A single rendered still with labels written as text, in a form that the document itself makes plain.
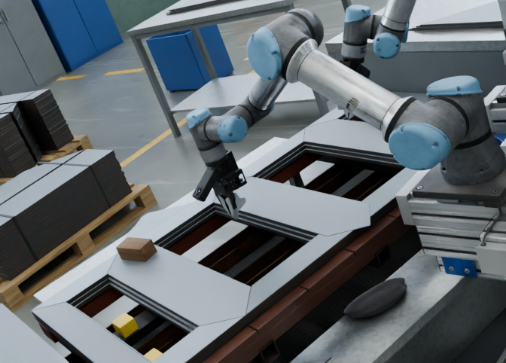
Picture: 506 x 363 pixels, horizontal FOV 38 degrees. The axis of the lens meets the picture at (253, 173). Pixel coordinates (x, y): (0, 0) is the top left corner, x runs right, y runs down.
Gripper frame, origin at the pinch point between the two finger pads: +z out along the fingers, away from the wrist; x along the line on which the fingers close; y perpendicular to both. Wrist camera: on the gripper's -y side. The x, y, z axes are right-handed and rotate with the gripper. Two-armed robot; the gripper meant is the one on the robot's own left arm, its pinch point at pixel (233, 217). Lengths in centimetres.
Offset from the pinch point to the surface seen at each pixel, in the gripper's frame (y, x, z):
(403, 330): 2, -61, 23
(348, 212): 21.2, -28.2, 5.6
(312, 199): 22.7, -10.3, 5.7
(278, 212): 13.0, -4.3, 5.7
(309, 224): 11.9, -20.5, 5.7
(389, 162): 53, -16, 8
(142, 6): 451, 904, 68
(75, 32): 290, 807, 46
